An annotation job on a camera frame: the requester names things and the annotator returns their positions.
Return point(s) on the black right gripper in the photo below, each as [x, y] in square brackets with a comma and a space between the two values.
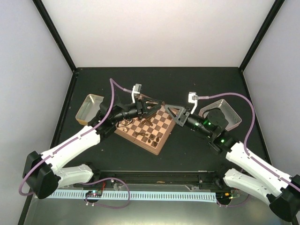
[178, 120]

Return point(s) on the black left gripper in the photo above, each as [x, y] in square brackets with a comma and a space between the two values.
[141, 107]

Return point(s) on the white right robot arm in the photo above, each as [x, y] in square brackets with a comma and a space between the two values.
[279, 190]

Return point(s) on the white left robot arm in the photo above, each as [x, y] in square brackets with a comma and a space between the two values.
[45, 172]

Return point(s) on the wooden chess board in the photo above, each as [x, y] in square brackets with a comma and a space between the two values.
[138, 131]

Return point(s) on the yellow metal tin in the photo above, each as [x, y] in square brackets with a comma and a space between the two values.
[88, 109]

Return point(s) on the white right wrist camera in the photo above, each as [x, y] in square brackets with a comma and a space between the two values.
[193, 99]

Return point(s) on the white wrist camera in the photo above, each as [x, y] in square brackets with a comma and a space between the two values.
[135, 94]
[193, 99]

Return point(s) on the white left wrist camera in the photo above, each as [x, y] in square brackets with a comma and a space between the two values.
[135, 94]

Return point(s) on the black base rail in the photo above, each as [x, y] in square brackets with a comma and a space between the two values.
[205, 180]

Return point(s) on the white slotted cable duct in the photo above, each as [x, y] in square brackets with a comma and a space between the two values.
[135, 195]

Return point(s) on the black frame post left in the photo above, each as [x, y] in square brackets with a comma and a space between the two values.
[54, 33]

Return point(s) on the black frame post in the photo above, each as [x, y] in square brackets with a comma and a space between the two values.
[54, 33]
[275, 8]

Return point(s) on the black frame post right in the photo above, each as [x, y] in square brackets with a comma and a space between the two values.
[275, 8]

